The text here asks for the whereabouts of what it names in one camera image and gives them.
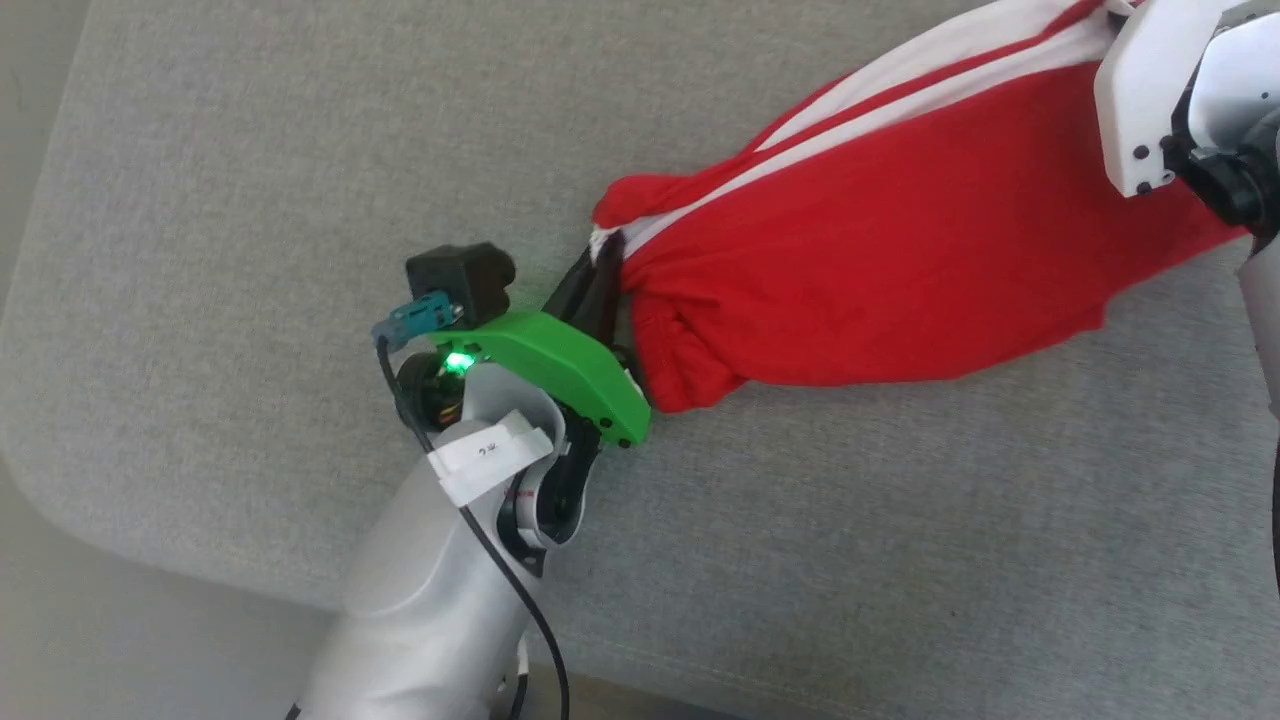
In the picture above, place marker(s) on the white and grey right arm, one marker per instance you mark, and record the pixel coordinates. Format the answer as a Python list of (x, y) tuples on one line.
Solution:
[(1240, 120)]

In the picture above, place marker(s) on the white and grey left arm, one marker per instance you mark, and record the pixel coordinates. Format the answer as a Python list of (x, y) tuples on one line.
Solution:
[(430, 600)]

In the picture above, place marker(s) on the grey fabric sofa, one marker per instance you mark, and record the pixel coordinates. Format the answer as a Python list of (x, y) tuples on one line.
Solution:
[(900, 560)]

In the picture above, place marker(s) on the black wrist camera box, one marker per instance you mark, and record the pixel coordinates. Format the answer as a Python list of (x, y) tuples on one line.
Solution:
[(465, 278)]

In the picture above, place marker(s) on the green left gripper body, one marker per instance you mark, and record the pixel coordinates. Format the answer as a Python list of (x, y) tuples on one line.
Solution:
[(560, 365)]

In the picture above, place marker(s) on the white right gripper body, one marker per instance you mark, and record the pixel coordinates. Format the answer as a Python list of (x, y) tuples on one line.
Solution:
[(1145, 90)]

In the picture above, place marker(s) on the red shorts with white trim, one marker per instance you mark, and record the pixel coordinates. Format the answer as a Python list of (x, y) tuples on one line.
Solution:
[(880, 240)]

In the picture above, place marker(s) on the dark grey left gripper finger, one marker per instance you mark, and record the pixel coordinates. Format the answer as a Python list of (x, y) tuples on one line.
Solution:
[(568, 285), (606, 300)]

